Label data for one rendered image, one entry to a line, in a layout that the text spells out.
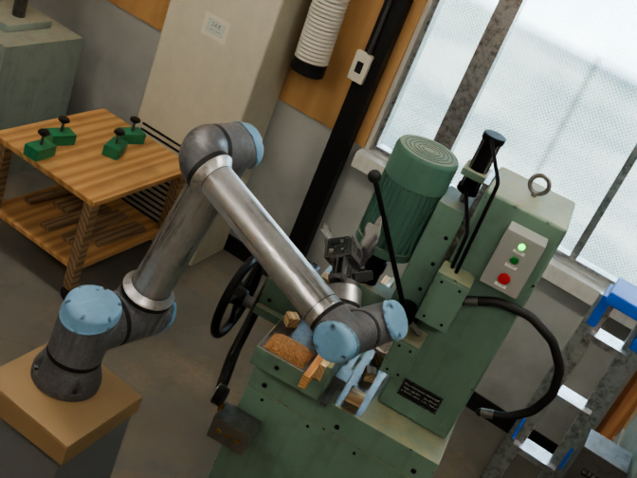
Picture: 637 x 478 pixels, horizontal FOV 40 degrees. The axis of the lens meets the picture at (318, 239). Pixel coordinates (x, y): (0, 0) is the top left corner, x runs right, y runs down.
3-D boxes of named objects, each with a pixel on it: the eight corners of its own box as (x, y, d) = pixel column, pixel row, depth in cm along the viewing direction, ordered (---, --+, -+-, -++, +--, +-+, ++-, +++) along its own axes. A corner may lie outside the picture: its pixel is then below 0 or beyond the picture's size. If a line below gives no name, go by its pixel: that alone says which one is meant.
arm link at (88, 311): (35, 338, 230) (53, 287, 222) (87, 323, 243) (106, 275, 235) (68, 376, 224) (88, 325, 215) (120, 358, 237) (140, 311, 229)
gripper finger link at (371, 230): (382, 211, 208) (358, 241, 207) (391, 223, 213) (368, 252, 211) (373, 206, 210) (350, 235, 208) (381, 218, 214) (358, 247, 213)
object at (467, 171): (458, 180, 231) (485, 124, 223) (484, 194, 229) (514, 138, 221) (451, 190, 224) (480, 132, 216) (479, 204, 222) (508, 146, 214)
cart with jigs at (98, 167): (79, 201, 429) (109, 85, 399) (165, 262, 412) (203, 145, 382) (-29, 238, 375) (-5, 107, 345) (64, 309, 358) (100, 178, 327)
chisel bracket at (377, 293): (345, 291, 255) (355, 268, 251) (387, 314, 252) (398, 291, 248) (336, 302, 248) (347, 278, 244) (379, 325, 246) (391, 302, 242)
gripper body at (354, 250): (354, 232, 206) (350, 277, 200) (367, 248, 213) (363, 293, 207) (324, 236, 209) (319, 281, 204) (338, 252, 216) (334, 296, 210)
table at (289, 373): (301, 262, 289) (308, 248, 286) (382, 305, 284) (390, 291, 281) (219, 345, 236) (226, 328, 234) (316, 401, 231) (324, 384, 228)
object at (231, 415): (217, 419, 256) (226, 400, 252) (253, 440, 254) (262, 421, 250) (204, 435, 249) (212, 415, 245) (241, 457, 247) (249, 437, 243)
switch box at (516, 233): (483, 271, 221) (512, 219, 213) (518, 290, 219) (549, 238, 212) (479, 281, 216) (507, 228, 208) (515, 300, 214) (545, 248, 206)
